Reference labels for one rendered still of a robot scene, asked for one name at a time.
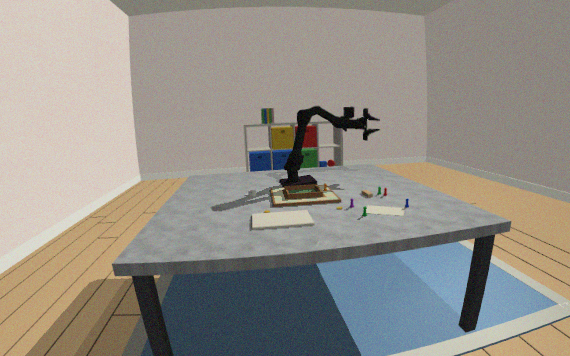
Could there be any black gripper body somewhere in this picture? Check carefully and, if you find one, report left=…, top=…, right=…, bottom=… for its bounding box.
left=354, top=109, right=369, bottom=140

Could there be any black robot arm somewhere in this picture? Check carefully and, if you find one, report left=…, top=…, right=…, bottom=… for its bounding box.
left=284, top=106, right=355, bottom=183

